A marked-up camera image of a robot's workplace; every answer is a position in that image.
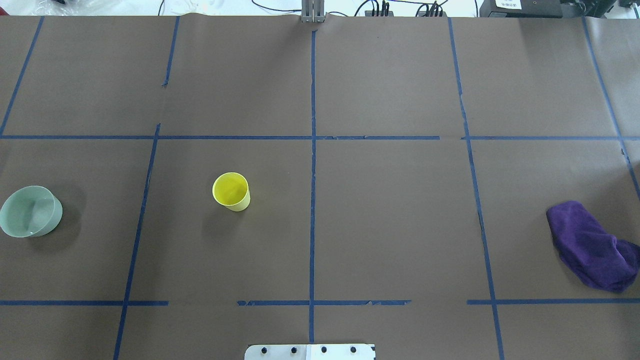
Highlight yellow plastic cup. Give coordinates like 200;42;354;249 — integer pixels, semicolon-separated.
211;172;251;212

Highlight purple cloth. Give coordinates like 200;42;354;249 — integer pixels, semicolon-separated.
546;200;639;294

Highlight pale green bowl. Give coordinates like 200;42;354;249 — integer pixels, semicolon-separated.
0;186;63;239

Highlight black device box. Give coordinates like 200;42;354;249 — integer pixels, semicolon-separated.
478;0;563;19

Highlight black power strip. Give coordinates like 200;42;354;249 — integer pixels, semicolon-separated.
365;8;394;18

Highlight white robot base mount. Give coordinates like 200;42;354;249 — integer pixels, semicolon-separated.
244;343;377;360

